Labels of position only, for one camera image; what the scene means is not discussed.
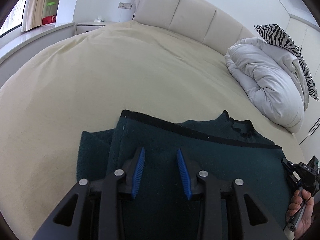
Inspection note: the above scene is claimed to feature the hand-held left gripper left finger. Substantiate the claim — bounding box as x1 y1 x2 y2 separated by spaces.
32 147 146 240

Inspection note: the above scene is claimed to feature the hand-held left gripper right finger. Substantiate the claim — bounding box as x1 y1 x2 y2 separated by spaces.
177 149 288 240

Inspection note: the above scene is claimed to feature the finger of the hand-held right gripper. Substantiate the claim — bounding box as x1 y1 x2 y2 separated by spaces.
282 157 301 188

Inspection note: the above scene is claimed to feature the dark green sweater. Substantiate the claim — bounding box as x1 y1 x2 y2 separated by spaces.
76 109 298 240

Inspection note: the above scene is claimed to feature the person's right hand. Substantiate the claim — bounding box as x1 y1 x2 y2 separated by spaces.
286 188 316 233

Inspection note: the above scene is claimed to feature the white folded duvet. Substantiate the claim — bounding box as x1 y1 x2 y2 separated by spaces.
224 37 309 133

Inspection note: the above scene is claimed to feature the bed with beige sheet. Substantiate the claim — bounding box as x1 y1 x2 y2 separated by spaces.
0 20 305 240

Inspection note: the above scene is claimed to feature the zebra print pillow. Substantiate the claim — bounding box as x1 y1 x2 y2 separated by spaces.
254 24 319 101

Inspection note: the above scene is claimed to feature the white wardrobe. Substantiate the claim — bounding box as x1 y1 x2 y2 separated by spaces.
285 12 320 145

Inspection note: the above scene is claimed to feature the white nightstand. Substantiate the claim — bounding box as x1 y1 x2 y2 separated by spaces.
75 21 113 34

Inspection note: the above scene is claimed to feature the cream padded headboard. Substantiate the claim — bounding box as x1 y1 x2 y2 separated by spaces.
132 0 255 55

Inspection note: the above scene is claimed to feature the white window ledge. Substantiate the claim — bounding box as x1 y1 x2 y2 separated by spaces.
0 21 75 65

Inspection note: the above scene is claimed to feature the beige curtain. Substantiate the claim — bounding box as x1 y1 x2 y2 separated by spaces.
21 0 50 32

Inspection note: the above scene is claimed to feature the black framed window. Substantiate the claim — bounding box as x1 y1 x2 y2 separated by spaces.
0 0 29 37

